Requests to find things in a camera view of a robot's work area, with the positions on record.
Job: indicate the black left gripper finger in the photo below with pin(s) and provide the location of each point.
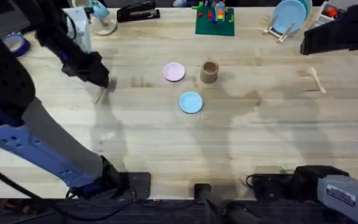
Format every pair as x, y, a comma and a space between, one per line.
104, 84
112, 84

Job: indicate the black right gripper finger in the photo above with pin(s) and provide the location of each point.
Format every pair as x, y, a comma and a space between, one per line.
331, 39

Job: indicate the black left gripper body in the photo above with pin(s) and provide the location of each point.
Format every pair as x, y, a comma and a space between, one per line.
84, 67

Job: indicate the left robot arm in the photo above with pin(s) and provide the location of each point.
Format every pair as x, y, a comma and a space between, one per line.
9, 81

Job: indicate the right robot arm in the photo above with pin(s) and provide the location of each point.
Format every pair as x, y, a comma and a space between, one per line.
346, 193

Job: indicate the teal plate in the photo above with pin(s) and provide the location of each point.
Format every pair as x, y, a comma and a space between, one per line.
308, 6

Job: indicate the large light blue plate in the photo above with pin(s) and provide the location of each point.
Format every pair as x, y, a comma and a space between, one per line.
288, 16

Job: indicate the pink plate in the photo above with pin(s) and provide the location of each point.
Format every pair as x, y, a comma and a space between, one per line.
174, 71

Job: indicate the small light blue plate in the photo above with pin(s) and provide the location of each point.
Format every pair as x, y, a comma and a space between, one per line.
190, 102

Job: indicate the brown cylindrical container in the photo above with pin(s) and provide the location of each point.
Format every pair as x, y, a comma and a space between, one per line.
209, 72

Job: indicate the black mounting plate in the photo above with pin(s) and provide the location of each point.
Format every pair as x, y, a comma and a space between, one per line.
137, 185

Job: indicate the wooden fork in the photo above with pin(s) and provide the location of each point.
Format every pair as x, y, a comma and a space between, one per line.
99, 96

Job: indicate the white box with tools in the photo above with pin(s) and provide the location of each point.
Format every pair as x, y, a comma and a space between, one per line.
325, 15

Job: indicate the white device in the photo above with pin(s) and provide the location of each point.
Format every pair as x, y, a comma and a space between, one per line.
81, 29

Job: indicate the wooden spoon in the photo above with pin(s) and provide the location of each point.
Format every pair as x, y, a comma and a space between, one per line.
317, 80

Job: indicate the clear round stand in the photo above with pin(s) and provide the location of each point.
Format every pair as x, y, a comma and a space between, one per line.
105, 27

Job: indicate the wooden peg rack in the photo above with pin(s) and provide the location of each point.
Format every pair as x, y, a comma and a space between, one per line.
277, 32

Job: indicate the light blue cup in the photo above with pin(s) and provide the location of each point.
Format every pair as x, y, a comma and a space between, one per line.
99, 10

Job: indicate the purple tape roll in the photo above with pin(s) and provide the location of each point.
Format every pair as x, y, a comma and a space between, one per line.
17, 44

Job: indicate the black stapler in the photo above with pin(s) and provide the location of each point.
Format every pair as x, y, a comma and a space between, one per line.
138, 12

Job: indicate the green board with toy blocks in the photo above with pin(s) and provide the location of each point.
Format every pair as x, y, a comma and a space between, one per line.
215, 21

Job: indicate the black rail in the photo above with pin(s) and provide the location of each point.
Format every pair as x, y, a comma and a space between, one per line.
172, 213

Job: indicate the black camera post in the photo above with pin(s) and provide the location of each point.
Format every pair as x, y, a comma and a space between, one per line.
216, 203

